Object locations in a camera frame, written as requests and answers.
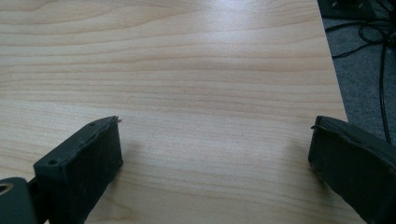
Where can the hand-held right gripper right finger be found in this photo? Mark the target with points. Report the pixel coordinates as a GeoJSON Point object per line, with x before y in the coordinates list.
{"type": "Point", "coordinates": [358, 165]}

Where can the black device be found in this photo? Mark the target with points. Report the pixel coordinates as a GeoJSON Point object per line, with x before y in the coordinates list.
{"type": "Point", "coordinates": [348, 7]}

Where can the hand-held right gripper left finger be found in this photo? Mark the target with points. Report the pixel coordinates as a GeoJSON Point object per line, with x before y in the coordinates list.
{"type": "Point", "coordinates": [77, 168]}

